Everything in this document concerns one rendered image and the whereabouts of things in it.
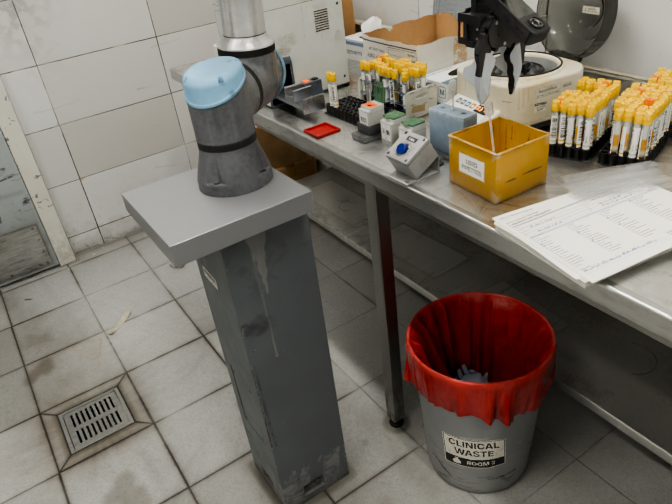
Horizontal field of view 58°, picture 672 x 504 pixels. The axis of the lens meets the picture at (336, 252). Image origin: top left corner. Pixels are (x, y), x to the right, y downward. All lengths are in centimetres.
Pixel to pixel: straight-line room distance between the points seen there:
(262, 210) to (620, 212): 62
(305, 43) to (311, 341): 84
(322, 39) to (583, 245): 105
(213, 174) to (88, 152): 185
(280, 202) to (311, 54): 74
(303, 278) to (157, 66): 188
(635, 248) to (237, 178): 70
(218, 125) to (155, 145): 194
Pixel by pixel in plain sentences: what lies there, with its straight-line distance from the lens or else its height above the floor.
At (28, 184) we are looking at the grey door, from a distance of 293.
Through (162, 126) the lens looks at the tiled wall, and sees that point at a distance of 306.
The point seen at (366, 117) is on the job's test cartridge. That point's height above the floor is 93.
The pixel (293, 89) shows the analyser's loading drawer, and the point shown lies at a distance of 169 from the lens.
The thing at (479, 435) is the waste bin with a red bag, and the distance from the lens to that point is 153.
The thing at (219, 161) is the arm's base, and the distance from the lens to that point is 117.
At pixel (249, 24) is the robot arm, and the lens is 124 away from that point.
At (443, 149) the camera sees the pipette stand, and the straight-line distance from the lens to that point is 133.
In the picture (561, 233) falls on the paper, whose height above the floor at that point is 89.
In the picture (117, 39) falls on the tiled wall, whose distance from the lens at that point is 294.
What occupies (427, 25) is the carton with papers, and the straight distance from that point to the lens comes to 195.
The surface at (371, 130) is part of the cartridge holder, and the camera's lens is 143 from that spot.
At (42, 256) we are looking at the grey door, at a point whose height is 8.
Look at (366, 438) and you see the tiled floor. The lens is 186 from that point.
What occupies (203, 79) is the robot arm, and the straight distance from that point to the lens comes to 113.
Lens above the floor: 143
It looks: 33 degrees down
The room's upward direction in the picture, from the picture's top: 8 degrees counter-clockwise
